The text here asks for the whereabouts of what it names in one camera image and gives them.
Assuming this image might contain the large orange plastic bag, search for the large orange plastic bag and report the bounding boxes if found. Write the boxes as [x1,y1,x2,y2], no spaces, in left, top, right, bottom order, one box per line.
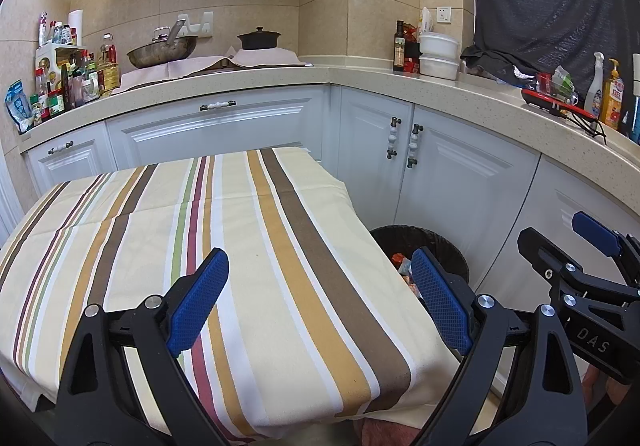
[392,253,411,270]

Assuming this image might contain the black trash bin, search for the black trash bin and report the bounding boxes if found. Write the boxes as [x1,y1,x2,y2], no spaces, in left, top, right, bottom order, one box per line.
[368,223,471,312]

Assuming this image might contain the person's right hand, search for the person's right hand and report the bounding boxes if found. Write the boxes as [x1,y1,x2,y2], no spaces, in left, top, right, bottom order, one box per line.
[582,365,629,406]

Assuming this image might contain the striped tablecloth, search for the striped tablecloth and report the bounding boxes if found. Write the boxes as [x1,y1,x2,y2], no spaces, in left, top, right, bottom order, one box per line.
[1,147,457,445]

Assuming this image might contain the white spray bottle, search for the white spray bottle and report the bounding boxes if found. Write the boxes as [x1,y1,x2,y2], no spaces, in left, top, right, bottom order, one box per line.
[584,52,604,119]

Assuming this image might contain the yellow soap dispenser bottle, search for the yellow soap dispenser bottle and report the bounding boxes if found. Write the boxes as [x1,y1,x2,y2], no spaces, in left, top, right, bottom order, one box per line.
[600,58,625,130]

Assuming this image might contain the red dish rack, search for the red dish rack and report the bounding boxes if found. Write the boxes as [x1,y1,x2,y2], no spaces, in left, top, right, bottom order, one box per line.
[521,89,598,122]

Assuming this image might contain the dark oil bottle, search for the dark oil bottle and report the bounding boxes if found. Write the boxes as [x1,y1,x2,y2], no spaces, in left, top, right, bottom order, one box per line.
[393,20,406,72]

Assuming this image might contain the white stacked bowls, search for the white stacked bowls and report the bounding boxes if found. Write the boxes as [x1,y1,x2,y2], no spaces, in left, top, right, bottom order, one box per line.
[419,32,460,81]

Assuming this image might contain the beige stove cover cloth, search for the beige stove cover cloth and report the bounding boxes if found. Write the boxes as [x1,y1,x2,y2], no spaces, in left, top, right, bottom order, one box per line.
[114,48,305,93]

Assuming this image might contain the yellow cooking oil bottle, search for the yellow cooking oil bottle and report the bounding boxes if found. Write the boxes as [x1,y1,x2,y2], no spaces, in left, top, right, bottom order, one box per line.
[98,32,120,96]

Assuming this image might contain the red packet by bottle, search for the red packet by bottle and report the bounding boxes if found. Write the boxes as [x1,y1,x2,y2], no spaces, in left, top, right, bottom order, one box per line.
[404,23,421,74]

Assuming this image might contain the dark hanging garment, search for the dark hanging garment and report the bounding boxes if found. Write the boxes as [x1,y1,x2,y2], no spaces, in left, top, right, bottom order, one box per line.
[462,0,639,102]

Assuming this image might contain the steel wok pan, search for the steel wok pan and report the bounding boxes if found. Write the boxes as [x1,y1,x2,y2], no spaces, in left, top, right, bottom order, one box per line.
[127,18,198,69]

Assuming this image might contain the black lidded pot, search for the black lidded pot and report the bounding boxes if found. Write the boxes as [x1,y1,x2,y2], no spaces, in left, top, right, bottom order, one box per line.
[238,26,281,50]

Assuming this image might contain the blue white snack bag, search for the blue white snack bag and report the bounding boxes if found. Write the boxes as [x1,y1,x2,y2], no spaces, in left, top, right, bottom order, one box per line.
[4,80,32,134]

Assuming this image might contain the white spice rack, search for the white spice rack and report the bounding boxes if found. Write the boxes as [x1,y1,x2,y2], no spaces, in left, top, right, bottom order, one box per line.
[34,42,86,94]

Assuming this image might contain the paper towel roll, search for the paper towel roll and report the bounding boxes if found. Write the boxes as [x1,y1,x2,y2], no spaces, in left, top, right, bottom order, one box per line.
[68,9,84,46]

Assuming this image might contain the cabinet door handle right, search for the cabinet door handle right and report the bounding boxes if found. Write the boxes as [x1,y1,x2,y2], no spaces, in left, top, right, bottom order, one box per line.
[407,123,424,169]

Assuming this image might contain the cabinet door handle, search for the cabinet door handle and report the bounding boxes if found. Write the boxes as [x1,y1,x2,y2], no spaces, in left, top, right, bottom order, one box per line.
[386,116,402,160]
[407,123,424,169]

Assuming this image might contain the cabinet door handle left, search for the cabinet door handle left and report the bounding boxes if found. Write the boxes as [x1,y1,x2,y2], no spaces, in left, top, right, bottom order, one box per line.
[386,116,402,160]

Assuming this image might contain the drawer handle centre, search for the drawer handle centre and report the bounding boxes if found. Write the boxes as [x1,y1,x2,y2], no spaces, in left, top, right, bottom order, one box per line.
[200,100,238,112]

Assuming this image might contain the drawer handle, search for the drawer handle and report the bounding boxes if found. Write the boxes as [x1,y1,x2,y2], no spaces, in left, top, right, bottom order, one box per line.
[200,100,238,112]
[48,140,75,156]

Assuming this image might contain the drawer handle left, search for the drawer handle left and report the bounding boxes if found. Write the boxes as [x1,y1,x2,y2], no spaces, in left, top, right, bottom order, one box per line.
[48,140,75,156]

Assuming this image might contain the white wall socket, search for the white wall socket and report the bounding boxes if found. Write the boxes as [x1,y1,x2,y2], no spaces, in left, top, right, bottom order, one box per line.
[436,6,452,24]

